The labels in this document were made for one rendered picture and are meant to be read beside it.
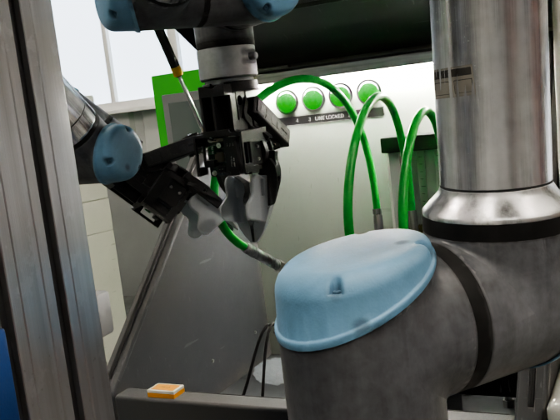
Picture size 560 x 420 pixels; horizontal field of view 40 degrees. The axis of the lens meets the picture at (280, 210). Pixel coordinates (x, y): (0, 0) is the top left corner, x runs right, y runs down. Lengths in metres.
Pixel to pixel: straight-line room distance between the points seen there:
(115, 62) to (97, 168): 5.22
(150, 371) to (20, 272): 0.94
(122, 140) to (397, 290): 0.57
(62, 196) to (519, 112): 0.32
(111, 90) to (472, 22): 5.67
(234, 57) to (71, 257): 0.54
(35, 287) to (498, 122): 0.34
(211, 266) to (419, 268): 1.03
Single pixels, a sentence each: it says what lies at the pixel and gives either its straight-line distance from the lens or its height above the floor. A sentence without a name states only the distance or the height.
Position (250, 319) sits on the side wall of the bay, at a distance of 1.66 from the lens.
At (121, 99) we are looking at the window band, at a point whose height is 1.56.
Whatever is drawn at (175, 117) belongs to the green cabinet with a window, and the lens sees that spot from 4.33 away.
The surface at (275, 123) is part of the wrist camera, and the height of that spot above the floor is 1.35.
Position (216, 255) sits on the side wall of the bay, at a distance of 1.54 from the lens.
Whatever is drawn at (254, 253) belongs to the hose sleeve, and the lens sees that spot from 1.26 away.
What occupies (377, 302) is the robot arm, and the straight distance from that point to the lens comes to 0.50.
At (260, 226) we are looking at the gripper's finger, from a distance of 1.02.
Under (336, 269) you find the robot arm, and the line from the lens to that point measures 0.52.
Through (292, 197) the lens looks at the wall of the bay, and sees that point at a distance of 1.63.
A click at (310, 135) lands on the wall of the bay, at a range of 1.60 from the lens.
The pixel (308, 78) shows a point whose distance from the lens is 1.35.
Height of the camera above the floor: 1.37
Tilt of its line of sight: 8 degrees down
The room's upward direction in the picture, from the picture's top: 7 degrees counter-clockwise
